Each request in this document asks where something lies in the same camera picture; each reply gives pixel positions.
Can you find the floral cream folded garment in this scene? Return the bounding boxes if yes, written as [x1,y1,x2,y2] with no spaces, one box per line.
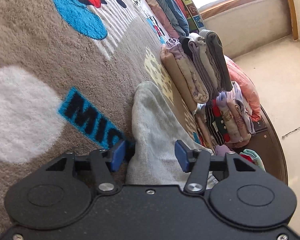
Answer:
[166,38,209,104]

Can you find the tan folded garment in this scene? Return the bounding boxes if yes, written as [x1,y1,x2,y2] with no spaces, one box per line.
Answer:
[160,44,197,112]

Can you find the navy striped folded garment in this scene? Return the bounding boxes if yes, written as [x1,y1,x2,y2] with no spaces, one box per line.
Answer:
[205,99,230,146]

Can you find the colourful alphabet play mat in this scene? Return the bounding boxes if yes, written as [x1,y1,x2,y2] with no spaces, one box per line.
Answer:
[181,0,206,33]

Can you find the lilac folded garment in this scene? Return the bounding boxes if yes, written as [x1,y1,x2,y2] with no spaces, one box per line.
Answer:
[216,81,255,144]

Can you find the light grey sweatpants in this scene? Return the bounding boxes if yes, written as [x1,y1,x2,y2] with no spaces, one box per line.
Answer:
[124,81,219,190]

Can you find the wooden window frame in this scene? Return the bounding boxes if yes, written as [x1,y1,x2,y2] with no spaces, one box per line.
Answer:
[199,0,299,40]

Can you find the red teal plush toy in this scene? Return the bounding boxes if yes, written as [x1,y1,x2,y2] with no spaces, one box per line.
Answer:
[239,149,266,171]

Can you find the folded pink orange quilt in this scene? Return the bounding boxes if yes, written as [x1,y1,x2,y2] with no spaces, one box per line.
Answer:
[224,55,261,122]

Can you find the folded blue blanket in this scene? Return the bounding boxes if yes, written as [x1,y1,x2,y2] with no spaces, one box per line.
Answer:
[157,0,190,38]

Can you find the Mickey Mouse brown blanket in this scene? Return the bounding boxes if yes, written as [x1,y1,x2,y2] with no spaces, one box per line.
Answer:
[0,0,197,234]

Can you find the pink purple quilt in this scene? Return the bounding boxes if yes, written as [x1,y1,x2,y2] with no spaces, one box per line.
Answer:
[145,0,179,38]

